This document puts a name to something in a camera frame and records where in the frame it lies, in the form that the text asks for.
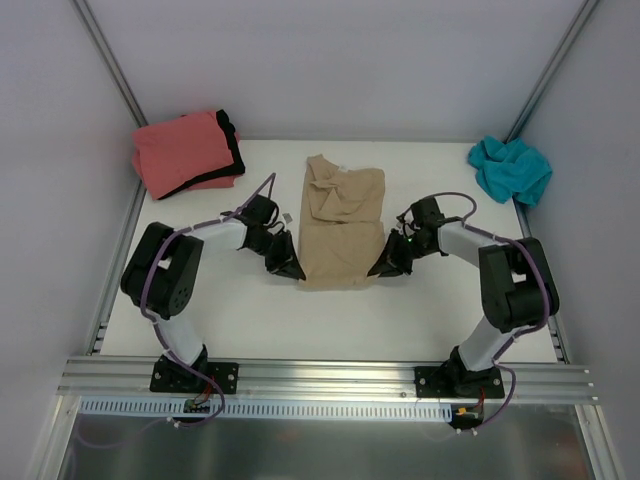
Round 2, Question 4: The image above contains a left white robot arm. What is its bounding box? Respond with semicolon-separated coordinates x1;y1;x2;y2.
120;195;306;393

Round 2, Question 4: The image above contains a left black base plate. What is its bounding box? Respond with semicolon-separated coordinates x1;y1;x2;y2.
149;356;239;394

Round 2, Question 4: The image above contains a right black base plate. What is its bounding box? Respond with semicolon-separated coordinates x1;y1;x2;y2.
414;365;505;399

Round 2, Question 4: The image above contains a corner aluminium post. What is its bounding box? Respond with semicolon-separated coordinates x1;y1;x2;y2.
70;0;148;127
504;0;601;143

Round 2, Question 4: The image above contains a purple cable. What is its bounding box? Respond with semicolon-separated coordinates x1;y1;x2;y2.
429;192;551;435
139;172;277;429

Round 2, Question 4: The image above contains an aluminium mounting rail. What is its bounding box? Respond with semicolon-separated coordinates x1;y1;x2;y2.
57;355;599;405

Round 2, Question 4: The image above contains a teal t shirt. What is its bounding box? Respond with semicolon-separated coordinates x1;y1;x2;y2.
467;136;553;207

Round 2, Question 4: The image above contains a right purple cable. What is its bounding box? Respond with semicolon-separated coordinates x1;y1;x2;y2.
429;192;551;435

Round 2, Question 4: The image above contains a folded black t shirt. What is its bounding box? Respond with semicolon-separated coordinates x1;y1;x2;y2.
156;109;246;200

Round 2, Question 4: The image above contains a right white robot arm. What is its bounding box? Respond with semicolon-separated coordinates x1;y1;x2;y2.
368;194;559;400

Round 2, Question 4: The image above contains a white slotted cable duct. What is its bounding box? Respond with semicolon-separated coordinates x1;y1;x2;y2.
78;396;453;423

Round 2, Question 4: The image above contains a right corner aluminium post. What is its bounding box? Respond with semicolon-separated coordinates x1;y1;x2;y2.
504;0;601;143

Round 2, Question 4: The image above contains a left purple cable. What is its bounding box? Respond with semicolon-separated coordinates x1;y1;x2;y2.
139;172;277;429

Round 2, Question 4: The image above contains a left corner aluminium post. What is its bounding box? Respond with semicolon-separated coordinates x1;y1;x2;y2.
70;0;148;127

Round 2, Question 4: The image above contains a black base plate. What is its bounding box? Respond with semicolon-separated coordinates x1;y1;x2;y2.
149;356;239;394
414;365;505;399

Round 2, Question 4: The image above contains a folded pink t shirt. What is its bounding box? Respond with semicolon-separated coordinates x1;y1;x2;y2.
132;110;246;200

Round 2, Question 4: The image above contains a beige t shirt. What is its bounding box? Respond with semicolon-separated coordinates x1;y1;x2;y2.
297;155;385;290

